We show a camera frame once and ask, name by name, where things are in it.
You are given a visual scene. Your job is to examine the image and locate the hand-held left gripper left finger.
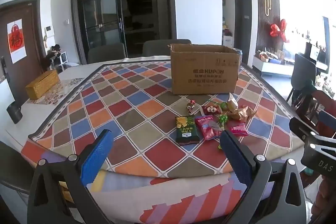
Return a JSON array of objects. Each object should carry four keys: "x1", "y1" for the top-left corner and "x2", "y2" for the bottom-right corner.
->
[{"x1": 27, "y1": 129, "x2": 114, "y2": 224}]

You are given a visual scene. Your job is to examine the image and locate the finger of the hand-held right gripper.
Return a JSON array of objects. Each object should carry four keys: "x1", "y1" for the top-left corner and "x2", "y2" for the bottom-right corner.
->
[
  {"x1": 316, "y1": 111, "x2": 336, "y2": 136},
  {"x1": 289, "y1": 118, "x2": 336, "y2": 151}
]

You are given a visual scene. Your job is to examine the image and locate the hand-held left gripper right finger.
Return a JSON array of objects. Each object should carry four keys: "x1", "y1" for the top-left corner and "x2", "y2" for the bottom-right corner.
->
[{"x1": 219, "y1": 130, "x2": 308, "y2": 224}]

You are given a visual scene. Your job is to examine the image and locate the pink-red snack packet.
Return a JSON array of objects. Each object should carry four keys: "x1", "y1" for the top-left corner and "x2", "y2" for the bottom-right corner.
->
[{"x1": 227, "y1": 120, "x2": 248, "y2": 137}]

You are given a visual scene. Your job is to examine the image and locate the magenta snack packet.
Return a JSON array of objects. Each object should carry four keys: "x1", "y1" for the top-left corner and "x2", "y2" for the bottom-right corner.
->
[{"x1": 194, "y1": 115, "x2": 223, "y2": 140}]

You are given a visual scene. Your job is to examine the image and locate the gold crinkled snack wrapper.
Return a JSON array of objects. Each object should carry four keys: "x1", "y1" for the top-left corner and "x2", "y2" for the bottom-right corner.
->
[{"x1": 227, "y1": 105, "x2": 256, "y2": 121}]

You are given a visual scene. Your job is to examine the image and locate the dark green snack packet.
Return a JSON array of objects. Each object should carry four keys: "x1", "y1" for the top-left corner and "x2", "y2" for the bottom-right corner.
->
[{"x1": 175, "y1": 116, "x2": 200, "y2": 146}]

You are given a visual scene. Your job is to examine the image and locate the brown cardboard box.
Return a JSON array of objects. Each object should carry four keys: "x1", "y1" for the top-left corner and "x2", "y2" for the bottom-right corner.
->
[{"x1": 168, "y1": 43, "x2": 241, "y2": 95}]

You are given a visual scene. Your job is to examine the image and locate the reddish wooden chair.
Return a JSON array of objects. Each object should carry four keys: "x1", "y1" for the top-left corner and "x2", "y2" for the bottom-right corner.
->
[{"x1": 290, "y1": 88, "x2": 336, "y2": 126}]

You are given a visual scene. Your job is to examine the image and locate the green cloth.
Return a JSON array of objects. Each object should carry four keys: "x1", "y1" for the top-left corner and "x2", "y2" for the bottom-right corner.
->
[{"x1": 302, "y1": 80, "x2": 317, "y2": 94}]

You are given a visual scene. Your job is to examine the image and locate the green lollipop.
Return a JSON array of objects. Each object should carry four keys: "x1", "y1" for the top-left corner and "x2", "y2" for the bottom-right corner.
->
[{"x1": 206, "y1": 99, "x2": 229, "y2": 112}]

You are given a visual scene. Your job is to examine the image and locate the small red printed snack packet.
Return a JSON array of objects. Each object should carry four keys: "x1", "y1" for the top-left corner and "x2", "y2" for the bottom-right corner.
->
[{"x1": 202, "y1": 105, "x2": 219, "y2": 115}]

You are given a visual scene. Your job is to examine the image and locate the beige snack packet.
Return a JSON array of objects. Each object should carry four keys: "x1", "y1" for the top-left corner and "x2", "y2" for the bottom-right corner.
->
[{"x1": 227, "y1": 93, "x2": 238, "y2": 111}]

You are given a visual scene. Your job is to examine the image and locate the colourful checked tablecloth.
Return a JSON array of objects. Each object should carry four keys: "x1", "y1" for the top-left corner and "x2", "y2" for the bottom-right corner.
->
[{"x1": 21, "y1": 55, "x2": 311, "y2": 180}]

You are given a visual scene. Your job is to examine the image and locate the dark upholstered chair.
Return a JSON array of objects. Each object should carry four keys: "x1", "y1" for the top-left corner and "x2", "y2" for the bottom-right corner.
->
[{"x1": 286, "y1": 53, "x2": 317, "y2": 102}]

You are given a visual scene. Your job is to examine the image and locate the red and brown wrapped candy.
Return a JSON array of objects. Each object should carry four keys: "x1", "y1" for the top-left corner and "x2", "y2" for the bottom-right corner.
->
[{"x1": 185, "y1": 100, "x2": 196, "y2": 114}]

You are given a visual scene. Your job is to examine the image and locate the patterned placemat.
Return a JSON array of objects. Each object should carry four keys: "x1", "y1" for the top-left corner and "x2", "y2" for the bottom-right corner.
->
[{"x1": 31, "y1": 77, "x2": 86, "y2": 105}]

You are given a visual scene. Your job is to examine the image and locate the pastel printed cloth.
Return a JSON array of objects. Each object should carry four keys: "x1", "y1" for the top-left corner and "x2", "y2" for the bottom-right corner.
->
[{"x1": 59, "y1": 169, "x2": 279, "y2": 224}]

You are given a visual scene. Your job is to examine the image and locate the white low cabinet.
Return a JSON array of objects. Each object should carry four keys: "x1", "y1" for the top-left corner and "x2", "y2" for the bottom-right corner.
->
[{"x1": 253, "y1": 53, "x2": 295, "y2": 78}]

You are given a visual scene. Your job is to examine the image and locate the grey dining chair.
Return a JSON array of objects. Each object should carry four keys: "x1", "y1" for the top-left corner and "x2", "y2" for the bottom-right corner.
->
[
  {"x1": 87, "y1": 42, "x2": 127, "y2": 64},
  {"x1": 0, "y1": 140, "x2": 36, "y2": 195},
  {"x1": 142, "y1": 39, "x2": 192, "y2": 57}
]

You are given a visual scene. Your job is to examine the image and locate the woven yellow tissue box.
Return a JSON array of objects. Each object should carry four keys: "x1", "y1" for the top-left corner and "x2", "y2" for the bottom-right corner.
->
[{"x1": 25, "y1": 70, "x2": 60, "y2": 100}]

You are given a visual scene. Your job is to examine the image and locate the white shoe rack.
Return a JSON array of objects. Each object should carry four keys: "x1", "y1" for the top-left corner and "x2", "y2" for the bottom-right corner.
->
[{"x1": 47, "y1": 44, "x2": 72, "y2": 70}]

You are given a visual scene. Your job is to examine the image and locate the red bow decoration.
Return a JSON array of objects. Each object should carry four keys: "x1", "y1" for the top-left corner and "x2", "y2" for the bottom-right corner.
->
[{"x1": 270, "y1": 19, "x2": 290, "y2": 43}]

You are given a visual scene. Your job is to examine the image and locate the shelf with colourful things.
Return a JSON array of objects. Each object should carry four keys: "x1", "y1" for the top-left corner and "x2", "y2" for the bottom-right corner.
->
[{"x1": 222, "y1": 17, "x2": 234, "y2": 48}]

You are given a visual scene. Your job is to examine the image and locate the dark interior door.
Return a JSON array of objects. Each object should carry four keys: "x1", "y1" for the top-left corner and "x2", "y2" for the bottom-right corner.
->
[{"x1": 234, "y1": 0, "x2": 253, "y2": 50}]

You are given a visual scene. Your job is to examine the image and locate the brown entrance door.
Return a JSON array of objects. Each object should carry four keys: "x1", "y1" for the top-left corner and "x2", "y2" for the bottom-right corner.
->
[{"x1": 0, "y1": 0, "x2": 51, "y2": 109}]

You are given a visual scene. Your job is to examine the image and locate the red and white door poster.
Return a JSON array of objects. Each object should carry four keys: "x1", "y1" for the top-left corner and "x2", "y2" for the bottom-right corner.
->
[{"x1": 7, "y1": 19, "x2": 27, "y2": 64}]

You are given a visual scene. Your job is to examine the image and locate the black framed glass sliding door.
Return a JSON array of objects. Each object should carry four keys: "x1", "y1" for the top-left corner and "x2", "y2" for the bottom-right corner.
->
[{"x1": 70, "y1": 0, "x2": 177, "y2": 65}]

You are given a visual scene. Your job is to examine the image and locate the dark slatted wall panel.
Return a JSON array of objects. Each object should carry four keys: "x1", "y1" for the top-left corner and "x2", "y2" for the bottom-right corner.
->
[{"x1": 255, "y1": 0, "x2": 280, "y2": 56}]

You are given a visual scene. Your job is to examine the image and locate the door lock handle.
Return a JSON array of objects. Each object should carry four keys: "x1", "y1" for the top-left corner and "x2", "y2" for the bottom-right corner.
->
[{"x1": 1, "y1": 56, "x2": 11, "y2": 82}]

